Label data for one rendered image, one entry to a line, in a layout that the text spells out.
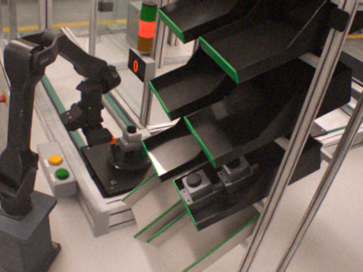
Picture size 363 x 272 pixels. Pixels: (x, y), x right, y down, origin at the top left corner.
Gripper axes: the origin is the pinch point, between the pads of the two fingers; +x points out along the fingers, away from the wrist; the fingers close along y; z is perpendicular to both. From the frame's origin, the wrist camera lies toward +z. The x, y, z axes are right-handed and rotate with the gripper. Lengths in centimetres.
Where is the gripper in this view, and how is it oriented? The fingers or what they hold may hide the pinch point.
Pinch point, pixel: (90, 136)
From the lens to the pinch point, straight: 110.3
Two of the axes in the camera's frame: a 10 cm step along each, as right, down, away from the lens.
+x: -1.6, 8.1, 5.7
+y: 5.1, 5.6, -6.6
